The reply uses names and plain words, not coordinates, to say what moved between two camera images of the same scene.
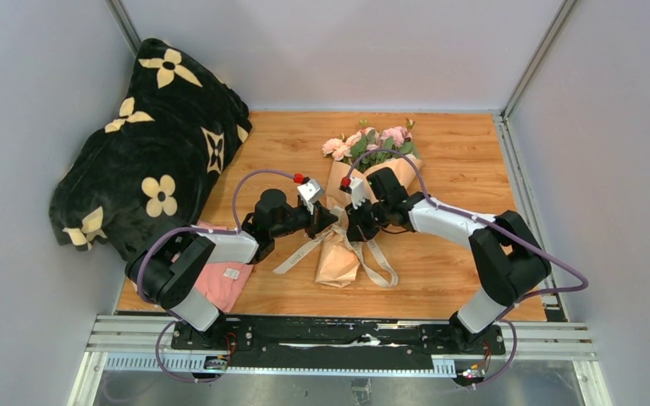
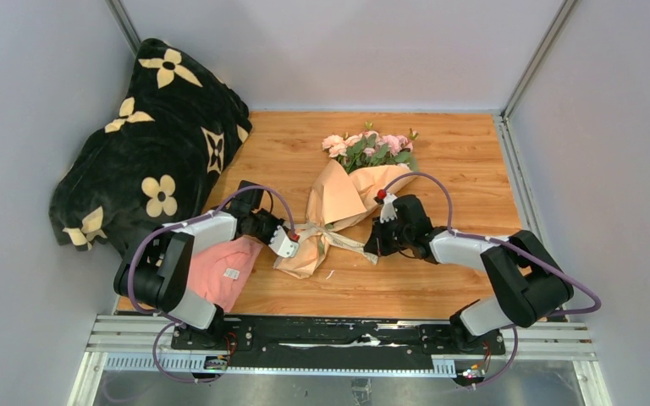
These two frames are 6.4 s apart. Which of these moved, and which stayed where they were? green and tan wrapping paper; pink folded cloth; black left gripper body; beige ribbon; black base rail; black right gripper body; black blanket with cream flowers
Moved: black left gripper body; green and tan wrapping paper; black right gripper body; beige ribbon
Stayed: black blanket with cream flowers; black base rail; pink folded cloth
